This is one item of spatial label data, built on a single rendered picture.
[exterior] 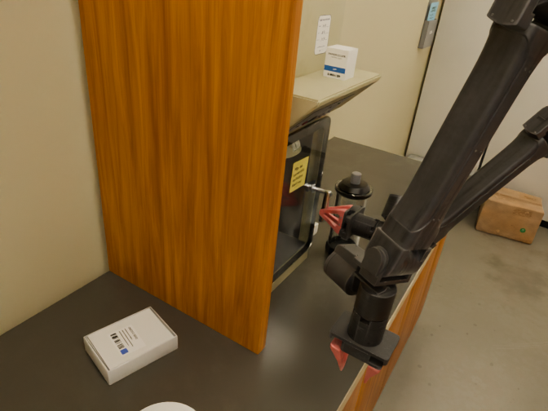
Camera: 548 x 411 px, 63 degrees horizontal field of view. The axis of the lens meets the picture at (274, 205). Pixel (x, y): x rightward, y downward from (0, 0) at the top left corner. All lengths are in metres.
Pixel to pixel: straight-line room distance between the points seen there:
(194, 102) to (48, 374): 0.63
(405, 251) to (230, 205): 0.37
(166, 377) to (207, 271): 0.23
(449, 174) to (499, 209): 3.13
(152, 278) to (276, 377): 0.39
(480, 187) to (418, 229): 0.45
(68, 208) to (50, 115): 0.23
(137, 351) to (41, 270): 0.33
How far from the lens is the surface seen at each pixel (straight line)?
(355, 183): 1.28
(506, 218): 3.77
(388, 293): 0.70
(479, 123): 0.60
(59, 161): 1.12
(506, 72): 0.60
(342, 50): 0.96
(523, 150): 1.08
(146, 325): 1.07
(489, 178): 1.07
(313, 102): 0.80
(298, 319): 1.15
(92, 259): 1.29
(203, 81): 0.83
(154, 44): 0.90
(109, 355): 1.02
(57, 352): 1.11
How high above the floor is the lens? 1.72
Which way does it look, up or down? 29 degrees down
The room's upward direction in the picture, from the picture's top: 6 degrees clockwise
